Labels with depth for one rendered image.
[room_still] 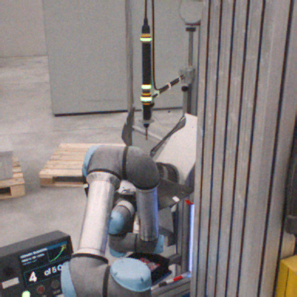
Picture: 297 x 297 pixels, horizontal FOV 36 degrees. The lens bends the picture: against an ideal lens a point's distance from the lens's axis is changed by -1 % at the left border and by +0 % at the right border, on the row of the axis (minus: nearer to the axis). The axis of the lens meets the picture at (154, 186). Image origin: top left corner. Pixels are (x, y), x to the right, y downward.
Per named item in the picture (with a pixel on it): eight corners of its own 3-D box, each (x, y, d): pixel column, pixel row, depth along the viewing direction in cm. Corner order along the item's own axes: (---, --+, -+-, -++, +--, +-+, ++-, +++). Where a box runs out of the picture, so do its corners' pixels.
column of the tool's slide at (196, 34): (179, 290, 329) (187, 24, 255) (190, 292, 327) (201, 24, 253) (177, 295, 324) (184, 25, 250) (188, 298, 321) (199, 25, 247)
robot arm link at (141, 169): (162, 140, 157) (165, 240, 188) (131, 139, 158) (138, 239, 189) (158, 161, 148) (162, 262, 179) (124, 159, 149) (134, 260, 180)
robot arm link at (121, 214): (102, 234, 177) (100, 215, 174) (113, 222, 187) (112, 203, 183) (121, 238, 175) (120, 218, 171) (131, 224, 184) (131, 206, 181)
